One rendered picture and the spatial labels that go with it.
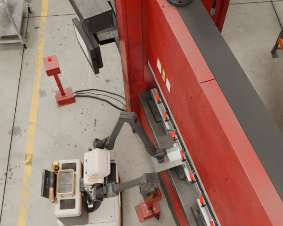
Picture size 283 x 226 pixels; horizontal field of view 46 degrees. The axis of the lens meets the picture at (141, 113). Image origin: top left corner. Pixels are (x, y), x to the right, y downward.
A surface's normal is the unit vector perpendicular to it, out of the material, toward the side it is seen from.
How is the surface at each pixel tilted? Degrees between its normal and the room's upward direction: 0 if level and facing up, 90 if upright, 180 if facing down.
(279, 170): 0
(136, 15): 90
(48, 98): 0
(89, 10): 0
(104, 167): 43
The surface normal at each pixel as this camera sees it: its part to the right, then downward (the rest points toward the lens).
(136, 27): 0.32, 0.82
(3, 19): -0.02, -0.50
